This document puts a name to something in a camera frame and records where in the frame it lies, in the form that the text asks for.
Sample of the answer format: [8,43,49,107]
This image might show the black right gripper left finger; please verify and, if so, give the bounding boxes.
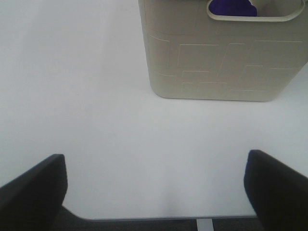
[0,154,82,231]

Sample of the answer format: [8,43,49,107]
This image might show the purple towel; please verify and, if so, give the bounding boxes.
[209,0,257,17]

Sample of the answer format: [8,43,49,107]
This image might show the beige plastic basket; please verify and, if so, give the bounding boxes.
[139,0,308,102]

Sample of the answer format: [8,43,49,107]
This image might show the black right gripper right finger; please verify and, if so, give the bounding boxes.
[244,150,308,231]

